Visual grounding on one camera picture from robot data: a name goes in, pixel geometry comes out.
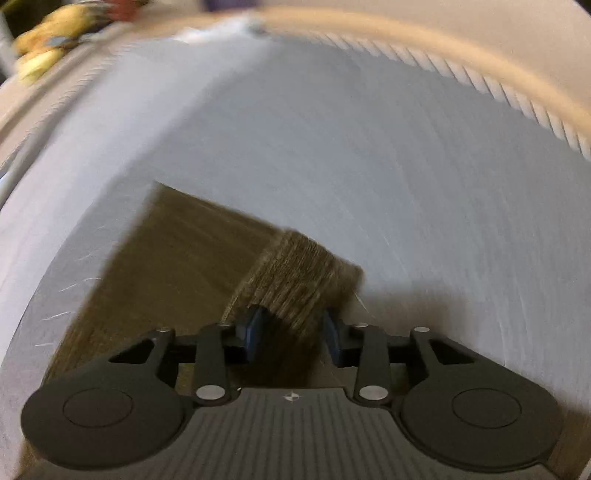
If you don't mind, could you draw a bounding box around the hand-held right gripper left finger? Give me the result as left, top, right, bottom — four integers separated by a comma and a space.
108, 306, 267, 407

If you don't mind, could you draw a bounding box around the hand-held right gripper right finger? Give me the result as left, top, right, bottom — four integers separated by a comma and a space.
322, 308, 482, 407

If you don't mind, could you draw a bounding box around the black grey striped sock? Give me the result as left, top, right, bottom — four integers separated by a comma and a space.
42, 181, 365, 398

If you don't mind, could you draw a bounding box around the yellow plush toy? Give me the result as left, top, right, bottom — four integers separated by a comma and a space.
13, 6, 95, 85

